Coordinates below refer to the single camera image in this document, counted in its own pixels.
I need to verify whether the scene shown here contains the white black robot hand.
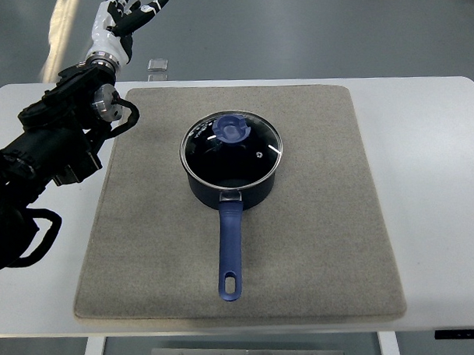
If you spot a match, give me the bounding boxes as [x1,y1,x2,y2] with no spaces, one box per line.
[86,0,169,71]

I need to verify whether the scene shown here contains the glass lid with blue knob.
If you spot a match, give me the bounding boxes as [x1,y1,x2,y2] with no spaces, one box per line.
[180,110,283,188]

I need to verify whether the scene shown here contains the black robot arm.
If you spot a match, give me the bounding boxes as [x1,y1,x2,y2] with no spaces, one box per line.
[0,51,140,270]

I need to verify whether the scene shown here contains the dark blue saucepan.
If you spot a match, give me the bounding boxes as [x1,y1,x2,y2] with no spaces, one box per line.
[183,162,279,302]

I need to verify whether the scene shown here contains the grey felt mat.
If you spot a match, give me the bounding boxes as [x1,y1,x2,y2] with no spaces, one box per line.
[74,84,406,328]

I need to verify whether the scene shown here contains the white table leg left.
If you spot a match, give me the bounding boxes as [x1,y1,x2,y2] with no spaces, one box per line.
[84,336,107,355]

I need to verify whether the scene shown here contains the white table leg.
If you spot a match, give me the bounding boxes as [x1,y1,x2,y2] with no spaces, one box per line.
[84,336,107,355]
[377,331,401,355]

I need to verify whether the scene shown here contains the white table leg right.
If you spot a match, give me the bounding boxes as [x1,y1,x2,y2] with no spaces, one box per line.
[377,331,401,355]

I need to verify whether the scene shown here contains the black table control panel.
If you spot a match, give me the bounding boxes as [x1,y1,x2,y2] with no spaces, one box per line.
[434,329,474,340]

